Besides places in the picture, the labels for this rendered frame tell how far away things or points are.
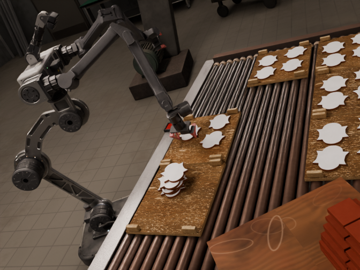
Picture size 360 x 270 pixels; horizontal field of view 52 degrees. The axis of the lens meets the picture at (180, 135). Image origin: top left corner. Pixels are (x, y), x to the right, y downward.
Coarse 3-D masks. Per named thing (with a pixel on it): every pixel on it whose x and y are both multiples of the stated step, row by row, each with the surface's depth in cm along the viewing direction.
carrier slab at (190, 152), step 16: (240, 112) 200; (208, 128) 199; (224, 128) 193; (176, 144) 197; (192, 144) 192; (224, 144) 181; (176, 160) 185; (192, 160) 180; (208, 160) 176; (224, 160) 171
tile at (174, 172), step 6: (168, 168) 170; (174, 168) 168; (180, 168) 167; (162, 174) 168; (168, 174) 166; (174, 174) 165; (180, 174) 163; (168, 180) 164; (174, 180) 161; (180, 180) 161
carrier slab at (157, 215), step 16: (160, 176) 179; (192, 176) 170; (208, 176) 166; (160, 192) 169; (192, 192) 161; (208, 192) 157; (144, 208) 164; (160, 208) 160; (176, 208) 156; (192, 208) 153; (208, 208) 150; (144, 224) 156; (160, 224) 152; (176, 224) 149; (192, 224) 146
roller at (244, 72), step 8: (248, 56) 258; (248, 64) 249; (240, 80) 234; (240, 88) 227; (232, 96) 220; (232, 104) 214; (176, 240) 144; (184, 240) 145; (176, 248) 141; (168, 256) 140; (176, 256) 139; (168, 264) 136; (176, 264) 138
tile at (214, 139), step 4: (212, 132) 192; (216, 132) 190; (220, 132) 189; (208, 136) 190; (212, 136) 189; (216, 136) 187; (220, 136) 186; (224, 136) 185; (204, 140) 188; (208, 140) 187; (212, 140) 186; (216, 140) 184; (220, 140) 184; (200, 144) 189; (204, 144) 186; (208, 144) 184; (212, 144) 183; (216, 144) 182; (204, 148) 184; (208, 148) 182
